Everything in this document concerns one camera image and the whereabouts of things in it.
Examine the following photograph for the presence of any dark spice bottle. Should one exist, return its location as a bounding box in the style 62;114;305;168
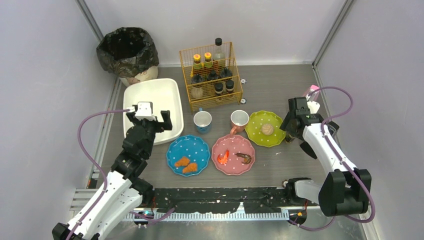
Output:
284;132;296;144

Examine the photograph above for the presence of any blue polka dot plate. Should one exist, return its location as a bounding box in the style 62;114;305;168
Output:
166;135;211;177

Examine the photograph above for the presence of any pink polka dot plate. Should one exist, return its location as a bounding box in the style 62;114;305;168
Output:
211;134;256;176

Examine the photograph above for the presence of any sauce bottle yellow cap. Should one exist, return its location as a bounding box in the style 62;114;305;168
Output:
190;54;203;77
203;52;214;77

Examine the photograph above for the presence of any small dark pepper bottle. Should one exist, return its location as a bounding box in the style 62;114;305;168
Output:
214;82;224;96

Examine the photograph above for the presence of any brown spice jar black cap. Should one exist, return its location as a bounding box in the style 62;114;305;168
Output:
206;69;220;87

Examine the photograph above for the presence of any small black cap jar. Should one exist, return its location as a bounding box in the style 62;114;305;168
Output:
225;80;235;94

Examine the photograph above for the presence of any white shaker bottle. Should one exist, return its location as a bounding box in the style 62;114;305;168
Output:
219;67;233;83

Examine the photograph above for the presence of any tall clear oil bottle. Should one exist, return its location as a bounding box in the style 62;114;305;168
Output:
212;37;226;75

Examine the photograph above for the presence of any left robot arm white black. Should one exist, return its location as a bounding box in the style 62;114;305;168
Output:
52;106;173;240

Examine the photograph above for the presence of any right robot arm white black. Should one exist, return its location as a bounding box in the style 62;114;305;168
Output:
280;97;372;217

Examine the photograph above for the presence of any steamed bun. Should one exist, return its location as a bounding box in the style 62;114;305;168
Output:
260;123;275;136

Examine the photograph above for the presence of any white plastic basin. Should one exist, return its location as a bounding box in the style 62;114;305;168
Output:
123;78;184;145

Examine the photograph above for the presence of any green polka dot plate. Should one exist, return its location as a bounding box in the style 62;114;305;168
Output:
245;110;286;148

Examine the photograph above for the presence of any pink box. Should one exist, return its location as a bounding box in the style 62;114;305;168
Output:
303;85;320;102

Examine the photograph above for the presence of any blue mug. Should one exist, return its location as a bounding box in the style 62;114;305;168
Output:
193;107;212;134

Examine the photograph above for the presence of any left fried chicken piece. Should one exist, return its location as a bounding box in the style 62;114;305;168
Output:
174;156;190;168

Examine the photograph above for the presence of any fried chicken piece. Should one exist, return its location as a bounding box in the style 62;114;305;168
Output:
182;162;198;175
174;156;190;168

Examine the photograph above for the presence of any pink mug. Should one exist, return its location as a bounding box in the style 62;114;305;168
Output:
230;109;250;136

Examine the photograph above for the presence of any brown shrimp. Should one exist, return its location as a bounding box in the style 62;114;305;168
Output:
235;152;252;165

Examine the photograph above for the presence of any right fried chicken piece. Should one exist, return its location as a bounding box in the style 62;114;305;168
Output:
182;162;198;175

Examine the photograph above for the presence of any red shrimp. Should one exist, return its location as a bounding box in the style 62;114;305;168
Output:
216;149;230;165

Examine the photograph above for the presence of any trash bin with black bag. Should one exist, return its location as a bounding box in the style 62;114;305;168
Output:
96;27;160;87

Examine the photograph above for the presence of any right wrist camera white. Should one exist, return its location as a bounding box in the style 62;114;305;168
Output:
307;101;321;114

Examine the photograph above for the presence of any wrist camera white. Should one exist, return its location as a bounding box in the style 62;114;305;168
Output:
307;101;321;114
126;101;157;121

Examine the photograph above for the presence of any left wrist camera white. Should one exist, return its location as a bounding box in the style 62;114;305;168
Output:
126;101;157;121

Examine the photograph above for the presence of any yellow wire basket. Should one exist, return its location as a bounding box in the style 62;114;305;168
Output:
179;42;243;112

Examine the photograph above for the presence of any black base mount strip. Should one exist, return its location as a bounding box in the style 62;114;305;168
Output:
142;187;306;214

